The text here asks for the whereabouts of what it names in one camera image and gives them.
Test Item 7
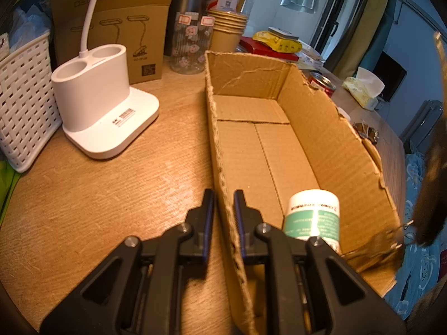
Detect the stack of paper cups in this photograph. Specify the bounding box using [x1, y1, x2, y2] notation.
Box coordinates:
[208, 9, 249, 54]

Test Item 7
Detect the cardboard box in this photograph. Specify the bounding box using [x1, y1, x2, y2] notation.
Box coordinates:
[203, 51, 402, 335]

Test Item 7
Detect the yellow tissue pack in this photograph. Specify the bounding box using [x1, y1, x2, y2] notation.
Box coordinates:
[341, 67, 385, 110]

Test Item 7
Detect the green cloth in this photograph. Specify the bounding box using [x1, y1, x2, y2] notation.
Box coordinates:
[0, 159, 22, 224]

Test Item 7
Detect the red flat box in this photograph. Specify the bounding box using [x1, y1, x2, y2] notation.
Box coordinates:
[239, 36, 301, 61]

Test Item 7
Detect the white woven plastic basket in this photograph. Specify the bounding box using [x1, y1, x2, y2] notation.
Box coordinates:
[0, 30, 63, 173]

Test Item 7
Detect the printed cardboard lamp carton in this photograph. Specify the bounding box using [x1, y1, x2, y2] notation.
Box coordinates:
[49, 0, 182, 85]

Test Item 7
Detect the metal key bunch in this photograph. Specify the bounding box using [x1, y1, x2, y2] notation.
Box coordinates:
[344, 219, 417, 273]

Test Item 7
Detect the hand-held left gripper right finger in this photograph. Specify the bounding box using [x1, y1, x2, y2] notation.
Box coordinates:
[233, 189, 407, 335]

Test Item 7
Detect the stack of papers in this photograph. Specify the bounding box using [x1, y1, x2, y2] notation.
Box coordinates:
[297, 42, 329, 70]

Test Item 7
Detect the yellow snack packet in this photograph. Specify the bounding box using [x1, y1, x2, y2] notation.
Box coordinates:
[252, 31, 303, 54]

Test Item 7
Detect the blue printed blanket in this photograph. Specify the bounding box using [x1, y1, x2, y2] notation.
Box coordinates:
[384, 152, 447, 322]

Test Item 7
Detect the steel tumbler with black lid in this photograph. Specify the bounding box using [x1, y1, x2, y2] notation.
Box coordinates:
[164, 0, 207, 56]

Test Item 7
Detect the red tin can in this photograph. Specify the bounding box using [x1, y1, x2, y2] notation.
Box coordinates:
[309, 71, 337, 96]

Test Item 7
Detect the black monitor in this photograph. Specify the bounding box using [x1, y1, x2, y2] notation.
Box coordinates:
[375, 52, 407, 102]

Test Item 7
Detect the floral print glass jar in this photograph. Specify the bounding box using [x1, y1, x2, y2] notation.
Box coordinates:
[170, 11, 214, 75]

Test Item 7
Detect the white green-label bottle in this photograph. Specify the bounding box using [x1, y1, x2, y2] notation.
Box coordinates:
[282, 189, 341, 253]

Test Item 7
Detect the white air conditioner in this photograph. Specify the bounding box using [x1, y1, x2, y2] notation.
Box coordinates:
[398, 0, 441, 33]

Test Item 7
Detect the white desk lamp base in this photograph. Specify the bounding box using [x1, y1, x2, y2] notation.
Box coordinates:
[51, 0, 160, 160]

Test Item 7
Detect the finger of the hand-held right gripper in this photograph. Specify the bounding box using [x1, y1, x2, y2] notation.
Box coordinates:
[415, 140, 447, 248]

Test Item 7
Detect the yellow curtain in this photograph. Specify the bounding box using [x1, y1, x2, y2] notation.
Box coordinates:
[332, 0, 395, 77]

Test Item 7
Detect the grey ribbed heater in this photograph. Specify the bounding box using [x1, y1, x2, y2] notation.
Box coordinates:
[400, 99, 444, 154]

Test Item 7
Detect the white round case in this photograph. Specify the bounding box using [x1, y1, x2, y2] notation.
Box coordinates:
[268, 27, 299, 40]

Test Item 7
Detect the blue plastic bag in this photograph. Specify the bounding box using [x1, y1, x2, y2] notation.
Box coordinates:
[9, 0, 53, 47]

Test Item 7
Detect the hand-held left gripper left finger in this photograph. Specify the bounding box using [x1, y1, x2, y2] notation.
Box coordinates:
[39, 188, 215, 335]

